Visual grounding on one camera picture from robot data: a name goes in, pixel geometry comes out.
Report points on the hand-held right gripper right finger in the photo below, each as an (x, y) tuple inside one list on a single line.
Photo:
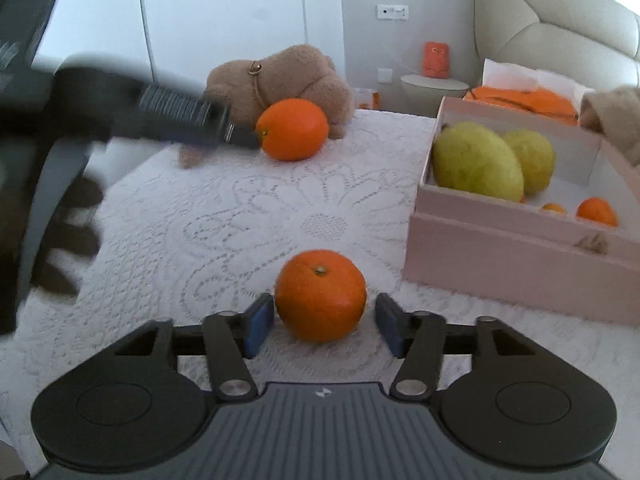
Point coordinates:
[(387, 327)]

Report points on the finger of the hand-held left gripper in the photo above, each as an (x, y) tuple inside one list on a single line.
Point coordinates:
[(175, 110)]

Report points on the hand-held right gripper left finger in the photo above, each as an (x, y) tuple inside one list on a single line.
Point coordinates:
[(260, 325)]

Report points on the small orange mandarin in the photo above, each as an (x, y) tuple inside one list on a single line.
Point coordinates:
[(596, 211), (320, 295), (554, 208)]

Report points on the large orange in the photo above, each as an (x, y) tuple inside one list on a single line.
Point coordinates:
[(292, 129)]

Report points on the pink cardboard box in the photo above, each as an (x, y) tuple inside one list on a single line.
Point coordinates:
[(500, 260)]

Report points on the person's left hand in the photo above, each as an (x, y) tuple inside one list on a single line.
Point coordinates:
[(75, 240)]

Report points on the white lace bedspread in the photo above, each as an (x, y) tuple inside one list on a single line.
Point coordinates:
[(225, 220)]

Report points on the brown plush toy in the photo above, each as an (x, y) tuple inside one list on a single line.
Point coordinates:
[(300, 75)]

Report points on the orange and white paper bag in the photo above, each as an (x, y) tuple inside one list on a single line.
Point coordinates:
[(367, 100)]

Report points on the round white side table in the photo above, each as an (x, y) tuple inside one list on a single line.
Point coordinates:
[(432, 87)]

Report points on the orange cloth bag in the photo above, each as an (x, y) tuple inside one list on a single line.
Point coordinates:
[(525, 100)]

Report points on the orange owl figure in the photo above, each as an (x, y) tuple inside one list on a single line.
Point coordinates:
[(436, 58)]

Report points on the white tissue paper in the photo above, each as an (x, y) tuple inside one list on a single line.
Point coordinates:
[(505, 72)]

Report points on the beige fleece blanket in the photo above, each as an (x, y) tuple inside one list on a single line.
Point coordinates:
[(615, 115)]

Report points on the beige leather headboard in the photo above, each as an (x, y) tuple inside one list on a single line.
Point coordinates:
[(550, 10)]

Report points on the white wall switch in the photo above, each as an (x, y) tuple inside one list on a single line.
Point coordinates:
[(384, 75)]

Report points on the white wall socket panel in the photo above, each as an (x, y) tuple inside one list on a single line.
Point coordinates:
[(391, 11)]

